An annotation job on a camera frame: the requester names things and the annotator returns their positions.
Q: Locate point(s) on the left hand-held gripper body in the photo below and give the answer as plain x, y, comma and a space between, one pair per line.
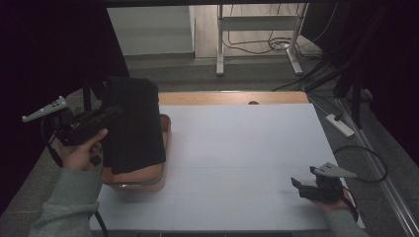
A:
79, 130

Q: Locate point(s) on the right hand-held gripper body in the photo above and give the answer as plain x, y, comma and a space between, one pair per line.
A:
324, 192

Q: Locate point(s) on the black cloth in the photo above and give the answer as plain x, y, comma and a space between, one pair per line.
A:
138, 131

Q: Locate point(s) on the pink plastic basket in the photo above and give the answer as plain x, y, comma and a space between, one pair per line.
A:
138, 180

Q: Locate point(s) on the person's right hand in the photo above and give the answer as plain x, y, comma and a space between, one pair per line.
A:
332, 206

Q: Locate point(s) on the person's left hand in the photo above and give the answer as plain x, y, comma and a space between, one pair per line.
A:
79, 154

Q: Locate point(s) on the black metal stand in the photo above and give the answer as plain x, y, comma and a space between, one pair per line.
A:
355, 102
87, 98

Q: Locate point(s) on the white power strip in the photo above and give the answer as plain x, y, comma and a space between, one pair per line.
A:
341, 126

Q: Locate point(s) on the white table mat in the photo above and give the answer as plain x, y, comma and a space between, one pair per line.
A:
230, 148

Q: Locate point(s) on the dark curtain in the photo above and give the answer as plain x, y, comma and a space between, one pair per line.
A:
392, 65
49, 59

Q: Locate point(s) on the white cabinet panel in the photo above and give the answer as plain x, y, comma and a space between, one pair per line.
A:
151, 29

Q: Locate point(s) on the metal floor rail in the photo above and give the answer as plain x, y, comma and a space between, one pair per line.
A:
378, 164

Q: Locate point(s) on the white desk frame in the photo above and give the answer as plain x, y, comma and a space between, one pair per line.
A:
257, 23

